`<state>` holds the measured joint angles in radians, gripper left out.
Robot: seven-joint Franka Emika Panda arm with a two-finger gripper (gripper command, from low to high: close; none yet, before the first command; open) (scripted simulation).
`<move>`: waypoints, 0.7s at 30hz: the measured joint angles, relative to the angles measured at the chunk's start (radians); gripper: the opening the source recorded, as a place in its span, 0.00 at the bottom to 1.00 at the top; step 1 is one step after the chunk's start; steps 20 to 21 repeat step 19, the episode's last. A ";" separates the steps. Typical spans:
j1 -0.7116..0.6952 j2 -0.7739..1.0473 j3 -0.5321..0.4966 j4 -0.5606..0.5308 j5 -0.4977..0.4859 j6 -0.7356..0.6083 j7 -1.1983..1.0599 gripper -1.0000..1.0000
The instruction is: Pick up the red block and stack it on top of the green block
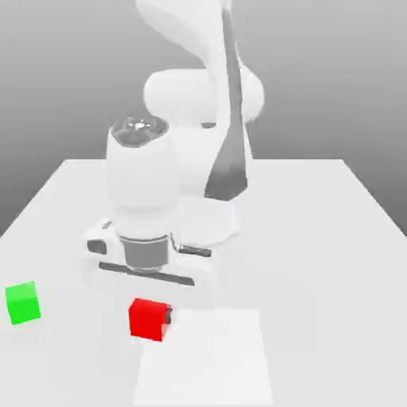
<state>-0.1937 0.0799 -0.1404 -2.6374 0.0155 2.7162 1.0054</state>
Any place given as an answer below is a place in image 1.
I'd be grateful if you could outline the small red cube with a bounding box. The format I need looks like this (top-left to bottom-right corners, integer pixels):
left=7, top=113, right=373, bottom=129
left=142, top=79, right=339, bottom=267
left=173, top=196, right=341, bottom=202
left=128, top=297, right=173, bottom=343

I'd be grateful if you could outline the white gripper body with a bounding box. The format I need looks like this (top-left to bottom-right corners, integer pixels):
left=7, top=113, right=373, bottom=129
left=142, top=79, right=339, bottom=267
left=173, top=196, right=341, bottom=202
left=80, top=252, right=220, bottom=308

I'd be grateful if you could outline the small green cube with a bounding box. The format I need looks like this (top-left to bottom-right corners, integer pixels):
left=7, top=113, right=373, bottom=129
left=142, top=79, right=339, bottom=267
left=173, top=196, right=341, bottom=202
left=4, top=281, right=42, bottom=326

